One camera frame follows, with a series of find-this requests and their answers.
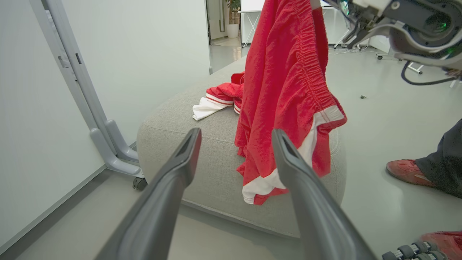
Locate right gripper body grey white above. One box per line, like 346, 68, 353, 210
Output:
341, 0, 462, 71

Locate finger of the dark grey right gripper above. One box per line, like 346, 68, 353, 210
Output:
271, 129, 378, 260

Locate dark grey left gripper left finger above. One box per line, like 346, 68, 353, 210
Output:
95, 127, 202, 260

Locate dark grey pointed left gripper right finger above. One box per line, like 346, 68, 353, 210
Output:
321, 0, 348, 10

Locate red shorts with white trim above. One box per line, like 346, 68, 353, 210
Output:
234, 0, 348, 205

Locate red garment with white stripes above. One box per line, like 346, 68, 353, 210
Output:
192, 71, 246, 121

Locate grey fabric ottoman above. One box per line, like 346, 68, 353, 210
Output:
136, 55, 347, 239

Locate white folding table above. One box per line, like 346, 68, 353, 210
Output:
238, 0, 267, 48

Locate green potted plant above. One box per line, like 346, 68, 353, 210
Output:
225, 0, 241, 39

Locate red sneaker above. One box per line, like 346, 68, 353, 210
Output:
386, 159, 436, 188
420, 231, 462, 260

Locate grey roller wheel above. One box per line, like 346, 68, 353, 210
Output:
382, 241, 449, 260

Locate dark trouser leg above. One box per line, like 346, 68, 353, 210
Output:
415, 119, 462, 199

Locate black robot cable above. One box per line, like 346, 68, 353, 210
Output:
401, 61, 461, 86

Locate grey partition post with foot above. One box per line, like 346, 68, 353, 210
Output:
29, 0, 145, 179

